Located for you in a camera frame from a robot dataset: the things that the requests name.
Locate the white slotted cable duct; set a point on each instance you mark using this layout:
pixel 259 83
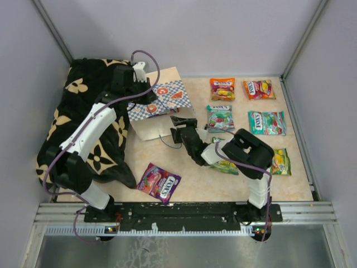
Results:
pixel 85 231

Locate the right aluminium corner post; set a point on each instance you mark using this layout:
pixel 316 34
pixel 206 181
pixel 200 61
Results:
pixel 318 13

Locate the teal Fox's candy packet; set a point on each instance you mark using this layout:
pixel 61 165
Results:
pixel 267 123

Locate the aluminium corner post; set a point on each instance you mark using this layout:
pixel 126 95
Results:
pixel 318 13
pixel 54 32

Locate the aluminium frame rail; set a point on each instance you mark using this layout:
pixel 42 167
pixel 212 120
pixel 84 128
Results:
pixel 286 212

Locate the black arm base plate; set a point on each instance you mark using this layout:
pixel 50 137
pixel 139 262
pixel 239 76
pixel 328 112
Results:
pixel 194 216

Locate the orange striped snack packet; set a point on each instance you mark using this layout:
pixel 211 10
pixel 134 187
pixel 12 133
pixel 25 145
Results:
pixel 222 89

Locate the blue checkered paper bag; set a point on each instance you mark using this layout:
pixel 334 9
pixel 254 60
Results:
pixel 152 121

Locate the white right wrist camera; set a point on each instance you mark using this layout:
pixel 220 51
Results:
pixel 203 134

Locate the left aluminium corner post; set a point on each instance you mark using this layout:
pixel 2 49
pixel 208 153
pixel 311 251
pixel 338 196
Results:
pixel 54 32

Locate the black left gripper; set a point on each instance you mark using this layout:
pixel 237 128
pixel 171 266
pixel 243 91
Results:
pixel 149 97

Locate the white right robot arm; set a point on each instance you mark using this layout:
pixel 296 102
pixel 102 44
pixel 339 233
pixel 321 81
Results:
pixel 251 156

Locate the purple snack packet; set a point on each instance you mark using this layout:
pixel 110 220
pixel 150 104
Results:
pixel 158 183

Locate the green snack packet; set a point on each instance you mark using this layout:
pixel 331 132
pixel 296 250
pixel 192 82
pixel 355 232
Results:
pixel 225 167

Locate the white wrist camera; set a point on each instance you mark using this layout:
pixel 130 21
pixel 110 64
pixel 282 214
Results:
pixel 139 74
pixel 203 134

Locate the orange Fox's candy packet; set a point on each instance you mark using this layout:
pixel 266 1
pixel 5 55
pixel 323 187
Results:
pixel 259 89

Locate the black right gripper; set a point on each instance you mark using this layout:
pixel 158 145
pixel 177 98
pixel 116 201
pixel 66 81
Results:
pixel 183 121

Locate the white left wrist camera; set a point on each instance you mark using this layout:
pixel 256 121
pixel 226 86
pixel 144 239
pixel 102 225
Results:
pixel 139 74

